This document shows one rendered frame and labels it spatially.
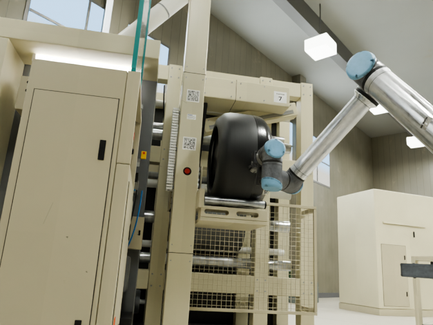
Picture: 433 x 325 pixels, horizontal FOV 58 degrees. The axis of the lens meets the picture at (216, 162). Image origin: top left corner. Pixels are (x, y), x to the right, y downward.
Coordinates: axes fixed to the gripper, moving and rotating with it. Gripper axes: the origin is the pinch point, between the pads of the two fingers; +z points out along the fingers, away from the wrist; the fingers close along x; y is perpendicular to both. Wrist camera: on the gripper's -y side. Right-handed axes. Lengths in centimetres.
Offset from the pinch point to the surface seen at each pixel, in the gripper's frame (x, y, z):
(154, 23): 59, 111, 47
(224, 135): 15.6, 19.4, 2.3
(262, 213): -7.7, -20.0, 8.5
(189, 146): 32.2, 16.2, 18.0
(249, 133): 2.6, 20.7, -0.3
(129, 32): 75, 100, 44
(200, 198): 26.2, -14.9, 7.0
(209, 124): 16, 46, 57
